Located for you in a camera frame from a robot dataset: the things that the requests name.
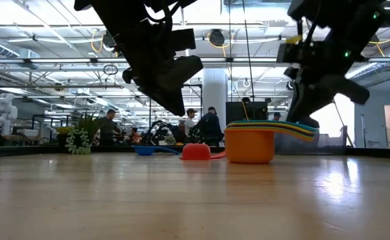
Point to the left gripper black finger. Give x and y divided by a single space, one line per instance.
168 100
186 71

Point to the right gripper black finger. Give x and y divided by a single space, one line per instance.
349 90
306 100

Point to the light blue measuring cup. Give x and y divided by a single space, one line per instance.
271 122

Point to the yellow measuring cup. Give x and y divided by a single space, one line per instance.
264 127

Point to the small dark blue measuring cup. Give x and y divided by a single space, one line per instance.
144 150

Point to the red measuring cup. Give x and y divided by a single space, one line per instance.
196 151

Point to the orange measuring cup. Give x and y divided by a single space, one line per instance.
249 146

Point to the grey translucent plastic basket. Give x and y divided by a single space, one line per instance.
331 140

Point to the person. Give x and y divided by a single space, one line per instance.
190 120
108 128
210 128
134 136
276 116
182 133

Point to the white round pillar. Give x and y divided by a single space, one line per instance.
214 90

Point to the black background robot rig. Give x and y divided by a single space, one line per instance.
161 133

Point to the black background screen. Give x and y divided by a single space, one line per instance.
258 111

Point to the potted succulent plant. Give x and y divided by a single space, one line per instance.
81 133

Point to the white robot figure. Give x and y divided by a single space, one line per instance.
3 113

